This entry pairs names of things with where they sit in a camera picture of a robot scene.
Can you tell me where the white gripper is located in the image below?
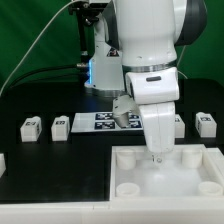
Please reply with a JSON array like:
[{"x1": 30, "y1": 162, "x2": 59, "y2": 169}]
[{"x1": 125, "y1": 67, "x2": 179, "y2": 164}]

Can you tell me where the white square tabletop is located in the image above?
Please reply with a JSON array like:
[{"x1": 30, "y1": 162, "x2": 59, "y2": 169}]
[{"x1": 110, "y1": 145, "x2": 224, "y2": 199}]

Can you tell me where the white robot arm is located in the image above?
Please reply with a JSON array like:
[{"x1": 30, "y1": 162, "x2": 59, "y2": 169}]
[{"x1": 85, "y1": 0, "x2": 207, "y2": 164}]

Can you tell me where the white marker sheet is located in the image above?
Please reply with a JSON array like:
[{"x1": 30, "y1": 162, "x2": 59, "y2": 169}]
[{"x1": 71, "y1": 112, "x2": 142, "y2": 133}]

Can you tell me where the white block left edge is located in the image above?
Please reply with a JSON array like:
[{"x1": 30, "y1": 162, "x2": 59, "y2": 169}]
[{"x1": 0, "y1": 154, "x2": 6, "y2": 178}]

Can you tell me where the white L-shaped fence wall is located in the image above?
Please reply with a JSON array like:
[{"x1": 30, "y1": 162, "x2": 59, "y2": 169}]
[{"x1": 0, "y1": 197, "x2": 224, "y2": 224}]

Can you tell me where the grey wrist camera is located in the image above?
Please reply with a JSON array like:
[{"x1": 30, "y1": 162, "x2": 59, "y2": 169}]
[{"x1": 112, "y1": 95, "x2": 139, "y2": 128}]

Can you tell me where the black cable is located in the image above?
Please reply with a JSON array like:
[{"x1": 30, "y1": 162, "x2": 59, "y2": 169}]
[{"x1": 2, "y1": 63, "x2": 90, "y2": 92}]

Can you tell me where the grey cable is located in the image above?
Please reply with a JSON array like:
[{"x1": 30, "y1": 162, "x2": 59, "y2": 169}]
[{"x1": 0, "y1": 0, "x2": 88, "y2": 97}]

